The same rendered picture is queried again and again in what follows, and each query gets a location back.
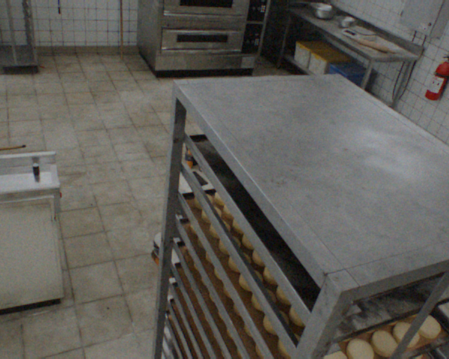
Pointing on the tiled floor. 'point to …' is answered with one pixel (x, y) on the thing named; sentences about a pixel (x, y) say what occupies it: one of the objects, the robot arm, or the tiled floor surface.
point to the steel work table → (331, 28)
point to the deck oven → (201, 37)
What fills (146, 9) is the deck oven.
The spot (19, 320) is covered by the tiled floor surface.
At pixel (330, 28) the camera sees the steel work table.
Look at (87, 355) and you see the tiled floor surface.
